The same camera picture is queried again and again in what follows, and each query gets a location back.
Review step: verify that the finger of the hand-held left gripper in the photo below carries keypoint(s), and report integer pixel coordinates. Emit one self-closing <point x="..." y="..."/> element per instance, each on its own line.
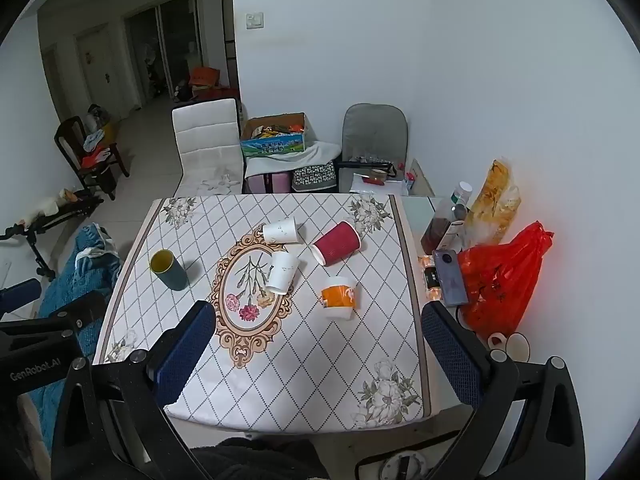
<point x="82" y="310"/>
<point x="20" y="294"/>

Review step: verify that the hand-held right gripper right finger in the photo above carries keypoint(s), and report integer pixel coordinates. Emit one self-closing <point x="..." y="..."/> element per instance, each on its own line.
<point x="452" y="360"/>

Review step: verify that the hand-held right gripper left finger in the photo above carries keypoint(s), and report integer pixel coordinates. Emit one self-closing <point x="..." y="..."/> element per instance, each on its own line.
<point x="184" y="357"/>

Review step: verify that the green cup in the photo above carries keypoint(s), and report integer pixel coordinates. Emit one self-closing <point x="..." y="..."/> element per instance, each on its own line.
<point x="169" y="270"/>

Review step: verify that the orange and white paper cup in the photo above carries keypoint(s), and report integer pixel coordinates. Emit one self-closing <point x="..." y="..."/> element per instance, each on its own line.
<point x="339" y="297"/>

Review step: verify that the red ribbed paper cup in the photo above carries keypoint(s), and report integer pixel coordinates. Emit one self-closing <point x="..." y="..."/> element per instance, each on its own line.
<point x="337" y="244"/>

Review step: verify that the blue denim cloth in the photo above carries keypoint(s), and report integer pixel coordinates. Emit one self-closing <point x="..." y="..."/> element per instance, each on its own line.
<point x="75" y="285"/>

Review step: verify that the black folding stand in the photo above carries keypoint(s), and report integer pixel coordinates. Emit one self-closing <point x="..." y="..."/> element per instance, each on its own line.
<point x="35" y="227"/>

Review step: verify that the grey smartphone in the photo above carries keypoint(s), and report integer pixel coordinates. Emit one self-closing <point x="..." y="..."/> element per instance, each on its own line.
<point x="450" y="280"/>

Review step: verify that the small lit device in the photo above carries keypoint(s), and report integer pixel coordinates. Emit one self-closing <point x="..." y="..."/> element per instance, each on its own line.
<point x="431" y="277"/>

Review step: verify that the red plastic bag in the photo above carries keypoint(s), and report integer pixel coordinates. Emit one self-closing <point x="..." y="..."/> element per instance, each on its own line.
<point x="505" y="280"/>

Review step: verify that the round white dial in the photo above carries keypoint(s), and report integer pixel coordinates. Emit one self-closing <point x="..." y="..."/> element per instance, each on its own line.
<point x="400" y="467"/>

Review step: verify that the white tube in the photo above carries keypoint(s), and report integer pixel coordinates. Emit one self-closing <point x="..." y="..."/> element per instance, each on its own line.
<point x="452" y="237"/>

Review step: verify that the dark clothing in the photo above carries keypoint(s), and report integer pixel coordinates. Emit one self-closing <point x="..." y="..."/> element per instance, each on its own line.
<point x="260" y="460"/>

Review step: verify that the brown glass jar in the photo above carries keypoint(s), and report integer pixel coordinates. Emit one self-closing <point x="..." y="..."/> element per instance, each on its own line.
<point x="436" y="232"/>

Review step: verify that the floral diamond-pattern tablecloth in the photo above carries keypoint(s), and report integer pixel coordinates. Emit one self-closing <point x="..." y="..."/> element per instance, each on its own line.
<point x="320" y="360"/>

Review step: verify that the clothes pile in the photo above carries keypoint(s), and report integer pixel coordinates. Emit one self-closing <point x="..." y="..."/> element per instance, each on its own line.
<point x="97" y="147"/>

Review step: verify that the white-capped plastic bottle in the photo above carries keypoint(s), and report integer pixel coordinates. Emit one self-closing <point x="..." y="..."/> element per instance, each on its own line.
<point x="461" y="195"/>

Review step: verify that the dark wooden chair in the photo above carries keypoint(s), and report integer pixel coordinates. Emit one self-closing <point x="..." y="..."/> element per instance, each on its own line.
<point x="70" y="135"/>

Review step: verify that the yellow transparent snack bag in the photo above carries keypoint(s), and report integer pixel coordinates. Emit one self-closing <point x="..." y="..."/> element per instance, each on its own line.
<point x="495" y="195"/>

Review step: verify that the pink storage case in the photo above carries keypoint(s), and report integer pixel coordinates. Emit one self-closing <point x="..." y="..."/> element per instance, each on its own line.
<point x="267" y="182"/>

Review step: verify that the white padded chair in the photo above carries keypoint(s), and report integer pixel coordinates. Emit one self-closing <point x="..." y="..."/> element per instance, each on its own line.
<point x="206" y="132"/>

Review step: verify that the black and white patterned bag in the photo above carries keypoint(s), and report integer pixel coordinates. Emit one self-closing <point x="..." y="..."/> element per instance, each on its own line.
<point x="314" y="176"/>

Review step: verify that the printed cardboard box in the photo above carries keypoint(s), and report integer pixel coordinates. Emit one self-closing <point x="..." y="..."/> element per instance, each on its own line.
<point x="272" y="147"/>

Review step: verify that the white cloth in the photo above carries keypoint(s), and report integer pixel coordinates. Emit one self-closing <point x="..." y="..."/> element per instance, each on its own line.
<point x="300" y="157"/>

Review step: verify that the beige room door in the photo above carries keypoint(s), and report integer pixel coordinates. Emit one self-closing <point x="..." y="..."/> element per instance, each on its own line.
<point x="97" y="70"/>

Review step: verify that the grey office chair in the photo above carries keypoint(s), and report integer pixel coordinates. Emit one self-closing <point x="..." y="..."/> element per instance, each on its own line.
<point x="374" y="132"/>

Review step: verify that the sliding glass door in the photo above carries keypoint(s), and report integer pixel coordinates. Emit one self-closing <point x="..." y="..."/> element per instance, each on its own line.
<point x="165" y="45"/>

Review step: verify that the white wall switch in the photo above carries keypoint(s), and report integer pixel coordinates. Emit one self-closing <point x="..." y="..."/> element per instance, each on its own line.
<point x="254" y="20"/>

